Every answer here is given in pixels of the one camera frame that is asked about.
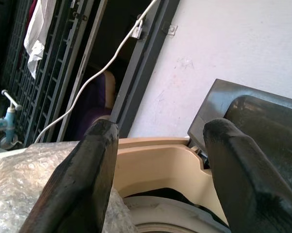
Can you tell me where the clear bubble wrap sheet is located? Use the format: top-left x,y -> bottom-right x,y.
0,141 -> 138,233

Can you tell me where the silver padlock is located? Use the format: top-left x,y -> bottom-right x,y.
132,20 -> 144,39

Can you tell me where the person in purple clothes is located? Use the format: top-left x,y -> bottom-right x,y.
70,70 -> 117,141

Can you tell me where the metal wall latch bracket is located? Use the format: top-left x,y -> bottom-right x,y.
161,21 -> 178,36

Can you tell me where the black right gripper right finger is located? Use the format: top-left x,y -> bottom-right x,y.
203,118 -> 292,233

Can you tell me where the light blue child tricycle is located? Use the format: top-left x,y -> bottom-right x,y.
0,89 -> 23,149

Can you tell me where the dark metal grille gate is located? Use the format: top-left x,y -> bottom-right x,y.
1,0 -> 98,148

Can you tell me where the dark grey washer lid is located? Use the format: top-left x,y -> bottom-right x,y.
187,78 -> 292,195

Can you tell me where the dark grey door frame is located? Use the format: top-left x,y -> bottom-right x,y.
110,0 -> 181,138

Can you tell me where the beige top-load washing machine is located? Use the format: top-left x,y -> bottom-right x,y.
111,137 -> 231,233

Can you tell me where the white power cable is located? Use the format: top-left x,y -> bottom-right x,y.
34,0 -> 158,144

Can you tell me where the white hanging cloth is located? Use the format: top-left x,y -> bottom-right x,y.
23,0 -> 54,79

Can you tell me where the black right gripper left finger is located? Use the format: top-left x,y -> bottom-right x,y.
18,119 -> 119,233

